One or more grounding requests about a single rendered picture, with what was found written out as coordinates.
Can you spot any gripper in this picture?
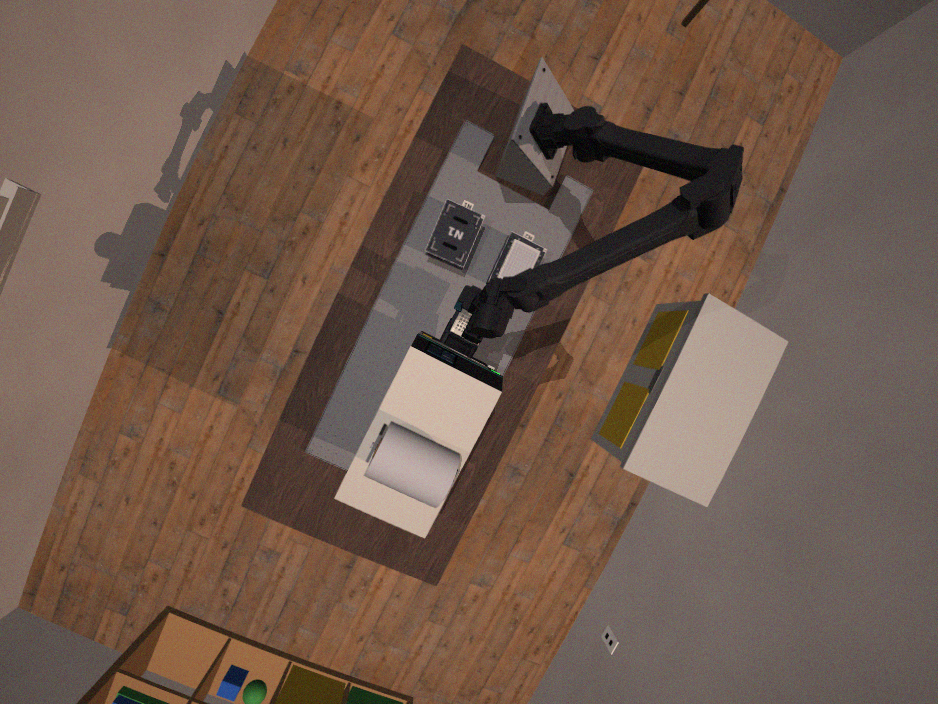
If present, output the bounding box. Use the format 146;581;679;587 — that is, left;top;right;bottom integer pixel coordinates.
454;285;482;312

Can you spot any cream rectangular plate with grid of square holes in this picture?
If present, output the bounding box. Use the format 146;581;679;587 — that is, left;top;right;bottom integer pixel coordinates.
450;309;472;337

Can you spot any grey cylinder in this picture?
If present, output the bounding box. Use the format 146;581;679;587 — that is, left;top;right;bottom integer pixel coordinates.
364;421;460;508

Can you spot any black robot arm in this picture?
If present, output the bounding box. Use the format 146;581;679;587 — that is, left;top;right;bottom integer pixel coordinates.
461;103;744;345

